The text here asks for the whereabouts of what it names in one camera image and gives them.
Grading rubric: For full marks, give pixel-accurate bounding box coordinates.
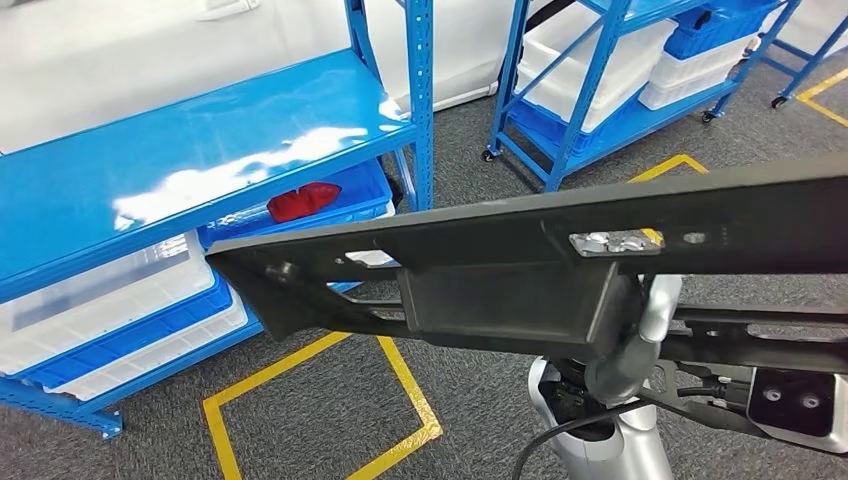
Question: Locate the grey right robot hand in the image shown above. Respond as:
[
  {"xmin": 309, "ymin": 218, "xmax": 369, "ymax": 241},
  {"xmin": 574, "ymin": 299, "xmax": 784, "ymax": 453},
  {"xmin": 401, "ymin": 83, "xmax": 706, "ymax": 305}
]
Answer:
[{"xmin": 569, "ymin": 228, "xmax": 684, "ymax": 407}]

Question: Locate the black plastic car part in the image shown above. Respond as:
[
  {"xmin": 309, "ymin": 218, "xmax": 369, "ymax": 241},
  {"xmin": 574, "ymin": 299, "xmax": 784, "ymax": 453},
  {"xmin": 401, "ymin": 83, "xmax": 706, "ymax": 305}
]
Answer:
[{"xmin": 205, "ymin": 155, "xmax": 848, "ymax": 377}]

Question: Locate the blue metal shelf rack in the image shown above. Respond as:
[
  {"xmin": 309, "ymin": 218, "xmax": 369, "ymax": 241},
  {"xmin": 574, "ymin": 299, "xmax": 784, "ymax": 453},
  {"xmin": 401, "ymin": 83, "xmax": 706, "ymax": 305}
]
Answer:
[
  {"xmin": 481, "ymin": 0, "xmax": 804, "ymax": 194},
  {"xmin": 760, "ymin": 0, "xmax": 848, "ymax": 111},
  {"xmin": 0, "ymin": 0, "xmax": 437, "ymax": 441}
]

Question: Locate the red car lamp part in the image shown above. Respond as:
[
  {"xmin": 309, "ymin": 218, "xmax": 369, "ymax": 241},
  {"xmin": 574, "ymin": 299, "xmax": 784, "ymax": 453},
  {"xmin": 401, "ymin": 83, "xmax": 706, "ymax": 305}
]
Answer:
[{"xmin": 266, "ymin": 181, "xmax": 343, "ymax": 225}]

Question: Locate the blue plastic bin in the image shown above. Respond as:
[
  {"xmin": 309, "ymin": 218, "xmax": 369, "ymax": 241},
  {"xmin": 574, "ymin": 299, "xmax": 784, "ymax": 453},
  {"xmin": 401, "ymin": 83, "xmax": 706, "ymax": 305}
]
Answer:
[
  {"xmin": 18, "ymin": 274, "xmax": 235, "ymax": 392},
  {"xmin": 508, "ymin": 97, "xmax": 641, "ymax": 159},
  {"xmin": 197, "ymin": 157, "xmax": 394, "ymax": 252},
  {"xmin": 664, "ymin": 0, "xmax": 784, "ymax": 62}
]

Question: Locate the large white plastic bin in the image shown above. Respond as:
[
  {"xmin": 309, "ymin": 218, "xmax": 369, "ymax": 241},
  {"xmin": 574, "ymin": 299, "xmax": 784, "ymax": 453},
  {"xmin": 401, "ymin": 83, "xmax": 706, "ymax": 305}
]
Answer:
[{"xmin": 516, "ymin": 3, "xmax": 679, "ymax": 134}]

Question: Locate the clear white plastic bin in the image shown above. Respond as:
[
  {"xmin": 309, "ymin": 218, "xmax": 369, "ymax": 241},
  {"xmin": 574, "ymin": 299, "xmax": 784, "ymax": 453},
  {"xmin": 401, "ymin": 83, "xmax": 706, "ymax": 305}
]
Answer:
[{"xmin": 0, "ymin": 230, "xmax": 217, "ymax": 378}]

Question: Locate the white car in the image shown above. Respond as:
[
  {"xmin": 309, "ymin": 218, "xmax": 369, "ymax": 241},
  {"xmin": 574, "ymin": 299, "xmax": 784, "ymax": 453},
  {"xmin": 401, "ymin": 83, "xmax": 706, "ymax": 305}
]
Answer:
[{"xmin": 0, "ymin": 0, "xmax": 554, "ymax": 155}]

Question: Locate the black camera bracket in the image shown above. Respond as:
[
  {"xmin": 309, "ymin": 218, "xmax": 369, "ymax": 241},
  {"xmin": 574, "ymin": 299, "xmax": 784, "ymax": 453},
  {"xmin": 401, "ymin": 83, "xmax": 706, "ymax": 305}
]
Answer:
[{"xmin": 639, "ymin": 360, "xmax": 770, "ymax": 440}]

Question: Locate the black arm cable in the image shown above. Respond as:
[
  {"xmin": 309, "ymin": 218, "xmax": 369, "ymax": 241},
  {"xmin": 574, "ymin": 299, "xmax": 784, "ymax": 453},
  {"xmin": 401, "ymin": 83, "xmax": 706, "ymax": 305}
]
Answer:
[{"xmin": 510, "ymin": 396, "xmax": 657, "ymax": 480}]

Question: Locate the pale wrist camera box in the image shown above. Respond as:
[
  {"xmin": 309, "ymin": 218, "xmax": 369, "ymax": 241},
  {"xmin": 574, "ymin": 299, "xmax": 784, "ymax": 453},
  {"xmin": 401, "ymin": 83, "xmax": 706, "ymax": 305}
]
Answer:
[{"xmin": 746, "ymin": 367, "xmax": 848, "ymax": 456}]

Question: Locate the white car door handle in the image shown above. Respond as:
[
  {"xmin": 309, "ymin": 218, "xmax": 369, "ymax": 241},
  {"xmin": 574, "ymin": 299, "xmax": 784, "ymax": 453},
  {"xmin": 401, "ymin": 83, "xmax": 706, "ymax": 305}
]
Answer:
[{"xmin": 195, "ymin": 0, "xmax": 262, "ymax": 22}]

